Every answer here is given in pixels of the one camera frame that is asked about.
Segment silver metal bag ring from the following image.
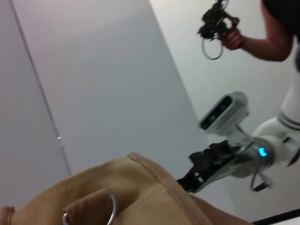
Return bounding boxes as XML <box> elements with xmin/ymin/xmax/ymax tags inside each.
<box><xmin>62</xmin><ymin>192</ymin><xmax>117</xmax><ymax>225</ymax></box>

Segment black handheld teleoperation controller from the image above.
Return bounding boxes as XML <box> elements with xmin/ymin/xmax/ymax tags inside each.
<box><xmin>196</xmin><ymin>0</ymin><xmax>241</xmax><ymax>42</ymax></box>

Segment black controller cable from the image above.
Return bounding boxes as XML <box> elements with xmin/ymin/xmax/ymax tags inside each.
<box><xmin>201</xmin><ymin>37</ymin><xmax>224</xmax><ymax>60</ymax></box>

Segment right gripper connector cable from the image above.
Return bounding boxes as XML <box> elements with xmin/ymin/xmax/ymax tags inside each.
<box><xmin>250</xmin><ymin>138</ymin><xmax>274</xmax><ymax>193</ymax></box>

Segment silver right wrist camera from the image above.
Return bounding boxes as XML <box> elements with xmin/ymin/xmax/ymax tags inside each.
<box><xmin>199</xmin><ymin>91</ymin><xmax>249</xmax><ymax>137</ymax></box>

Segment khaki canvas food bag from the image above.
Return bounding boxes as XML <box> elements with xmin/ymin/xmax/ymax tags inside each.
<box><xmin>0</xmin><ymin>151</ymin><xmax>254</xmax><ymax>225</ymax></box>

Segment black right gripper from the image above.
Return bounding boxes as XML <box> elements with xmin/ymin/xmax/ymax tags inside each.
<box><xmin>177</xmin><ymin>140</ymin><xmax>240</xmax><ymax>194</ymax></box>

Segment operator bare hand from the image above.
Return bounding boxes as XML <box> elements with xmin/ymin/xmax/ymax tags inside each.
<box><xmin>221</xmin><ymin>28</ymin><xmax>243</xmax><ymax>51</ymax></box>

